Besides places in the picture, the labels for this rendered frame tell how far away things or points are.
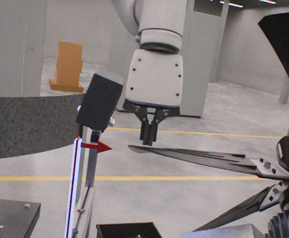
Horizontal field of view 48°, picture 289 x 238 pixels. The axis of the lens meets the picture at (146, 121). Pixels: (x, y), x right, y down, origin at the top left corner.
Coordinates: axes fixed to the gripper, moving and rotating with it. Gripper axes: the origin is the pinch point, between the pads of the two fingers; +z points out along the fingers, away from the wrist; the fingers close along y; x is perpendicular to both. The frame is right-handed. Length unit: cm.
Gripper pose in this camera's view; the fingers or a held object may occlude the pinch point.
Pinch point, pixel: (148, 134)
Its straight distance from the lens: 59.6
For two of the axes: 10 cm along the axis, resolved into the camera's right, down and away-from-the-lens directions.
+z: -1.2, 9.9, -0.8
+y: 9.9, 1.3, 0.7
